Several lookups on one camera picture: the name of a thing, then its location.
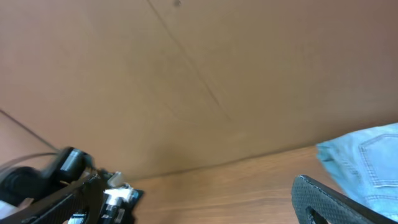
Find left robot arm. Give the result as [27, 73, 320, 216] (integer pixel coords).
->
[1, 147, 144, 224]

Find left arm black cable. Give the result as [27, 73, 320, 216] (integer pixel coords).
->
[0, 109, 62, 175]

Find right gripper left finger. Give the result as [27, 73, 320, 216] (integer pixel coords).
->
[1, 174, 104, 224]

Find light blue denim shorts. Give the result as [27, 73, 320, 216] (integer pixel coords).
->
[316, 123, 398, 221]

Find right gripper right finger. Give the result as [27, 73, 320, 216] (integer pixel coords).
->
[291, 175, 397, 224]

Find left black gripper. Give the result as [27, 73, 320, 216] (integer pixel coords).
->
[67, 169, 144, 224]

